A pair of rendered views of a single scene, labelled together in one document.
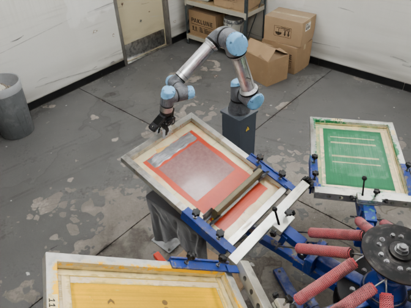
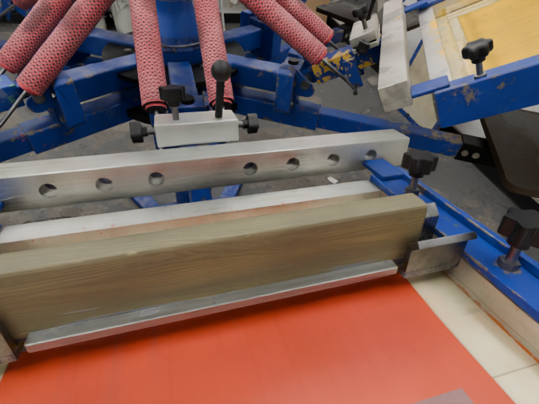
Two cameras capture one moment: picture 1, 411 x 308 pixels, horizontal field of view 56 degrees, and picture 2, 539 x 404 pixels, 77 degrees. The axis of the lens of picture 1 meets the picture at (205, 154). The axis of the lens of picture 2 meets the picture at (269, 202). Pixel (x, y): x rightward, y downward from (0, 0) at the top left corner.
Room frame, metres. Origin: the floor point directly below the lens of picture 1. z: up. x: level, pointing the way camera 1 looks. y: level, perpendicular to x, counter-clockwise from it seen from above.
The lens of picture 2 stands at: (1.64, -0.05, 1.41)
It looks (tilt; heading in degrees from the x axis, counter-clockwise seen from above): 45 degrees down; 207
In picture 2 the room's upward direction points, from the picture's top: 7 degrees clockwise
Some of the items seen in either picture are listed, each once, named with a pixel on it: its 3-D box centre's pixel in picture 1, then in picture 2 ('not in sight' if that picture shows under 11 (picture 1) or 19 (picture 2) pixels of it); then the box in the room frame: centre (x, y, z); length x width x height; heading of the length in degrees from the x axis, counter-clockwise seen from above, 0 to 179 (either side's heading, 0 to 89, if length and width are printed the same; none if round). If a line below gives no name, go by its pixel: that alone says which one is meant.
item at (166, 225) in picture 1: (178, 236); not in sight; (1.54, 0.19, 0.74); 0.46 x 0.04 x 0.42; 47
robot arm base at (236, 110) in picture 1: (239, 104); not in sight; (2.22, -0.24, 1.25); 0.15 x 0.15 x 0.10
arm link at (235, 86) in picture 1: (240, 88); not in sight; (2.22, -0.25, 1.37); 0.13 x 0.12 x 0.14; 27
